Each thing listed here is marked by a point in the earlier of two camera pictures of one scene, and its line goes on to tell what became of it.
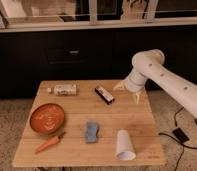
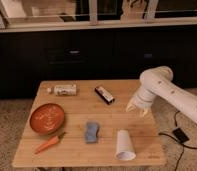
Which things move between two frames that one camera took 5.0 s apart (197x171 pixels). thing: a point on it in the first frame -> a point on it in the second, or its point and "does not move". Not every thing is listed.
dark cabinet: x=22 y=60 does not move
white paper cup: x=125 y=150 does not move
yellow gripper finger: x=137 y=98 -> x=143 y=112
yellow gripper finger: x=120 y=86 -> x=130 y=107
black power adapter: x=180 y=135 does not move
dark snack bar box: x=104 y=95 does not move
